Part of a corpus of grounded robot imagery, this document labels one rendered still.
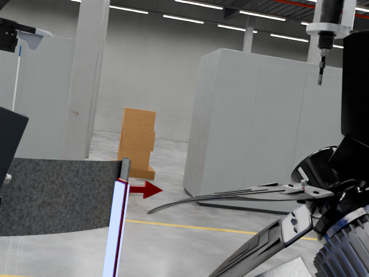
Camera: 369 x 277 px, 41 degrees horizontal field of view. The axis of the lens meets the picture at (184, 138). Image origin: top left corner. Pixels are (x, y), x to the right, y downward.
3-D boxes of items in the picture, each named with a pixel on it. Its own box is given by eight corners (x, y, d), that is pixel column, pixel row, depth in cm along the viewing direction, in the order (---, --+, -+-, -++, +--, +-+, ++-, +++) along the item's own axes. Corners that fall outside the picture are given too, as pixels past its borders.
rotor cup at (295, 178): (353, 243, 94) (318, 189, 101) (408, 197, 85) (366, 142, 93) (302, 247, 85) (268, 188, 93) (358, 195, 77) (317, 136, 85)
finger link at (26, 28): (36, 34, 132) (3, 26, 130) (37, 28, 132) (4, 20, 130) (34, 34, 127) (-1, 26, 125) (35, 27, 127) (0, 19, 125)
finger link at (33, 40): (51, 54, 133) (16, 46, 131) (55, 33, 132) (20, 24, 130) (50, 54, 130) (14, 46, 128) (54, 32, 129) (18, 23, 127)
